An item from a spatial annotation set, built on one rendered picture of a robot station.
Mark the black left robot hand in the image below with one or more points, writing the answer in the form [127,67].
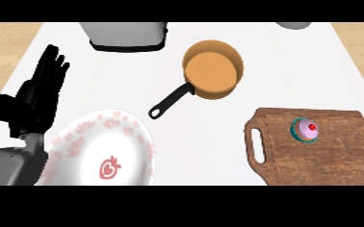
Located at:
[39,89]

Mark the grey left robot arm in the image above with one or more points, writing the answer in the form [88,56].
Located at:
[19,163]

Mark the pink cupcake with red cherry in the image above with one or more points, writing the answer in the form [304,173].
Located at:
[306,130]

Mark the brown wooden cutting board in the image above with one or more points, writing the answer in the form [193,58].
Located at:
[313,154]

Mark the white plate with pink print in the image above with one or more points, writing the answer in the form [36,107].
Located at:
[97,147]

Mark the pale grey appliance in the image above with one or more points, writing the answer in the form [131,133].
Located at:
[127,35]

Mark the grey round object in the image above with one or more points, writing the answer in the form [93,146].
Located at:
[294,25]

